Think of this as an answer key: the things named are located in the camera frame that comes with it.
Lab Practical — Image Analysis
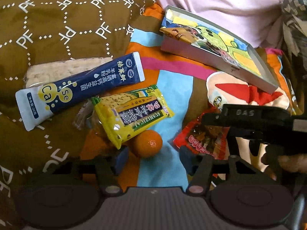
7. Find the red spicy snack packet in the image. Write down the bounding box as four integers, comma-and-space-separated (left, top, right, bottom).
173, 108, 229, 160

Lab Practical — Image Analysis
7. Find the small orange mandarin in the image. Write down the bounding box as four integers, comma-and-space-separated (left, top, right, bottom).
130, 130, 163, 158

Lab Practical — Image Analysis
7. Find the person's right hand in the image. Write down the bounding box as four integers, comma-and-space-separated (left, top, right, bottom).
261, 145, 306, 181

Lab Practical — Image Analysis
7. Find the colourful cartoon bed sheet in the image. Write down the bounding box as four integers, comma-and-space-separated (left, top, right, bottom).
78, 3, 298, 192

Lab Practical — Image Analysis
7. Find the yellow green cracker packet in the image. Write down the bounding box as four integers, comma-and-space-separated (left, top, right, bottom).
91, 84, 174, 149

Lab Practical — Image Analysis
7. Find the clear wrapped candy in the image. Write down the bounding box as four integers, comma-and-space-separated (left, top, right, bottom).
72, 100, 94, 131

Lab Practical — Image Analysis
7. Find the navy white powder stick sachet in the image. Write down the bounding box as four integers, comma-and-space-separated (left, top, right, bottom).
15, 51, 145, 131

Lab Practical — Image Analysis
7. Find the beige cereal bar packet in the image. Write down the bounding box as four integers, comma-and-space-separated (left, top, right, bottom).
24, 57, 112, 88

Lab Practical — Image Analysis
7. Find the pink hanging cloth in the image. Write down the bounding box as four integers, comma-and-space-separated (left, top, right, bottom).
156, 0, 283, 48

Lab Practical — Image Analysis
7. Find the grey box with cartoon picture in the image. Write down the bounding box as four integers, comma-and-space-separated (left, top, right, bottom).
160, 5, 278, 94

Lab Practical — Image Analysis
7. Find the brown PF patterned pillow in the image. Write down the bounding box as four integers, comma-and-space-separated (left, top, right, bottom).
1, 0, 154, 229

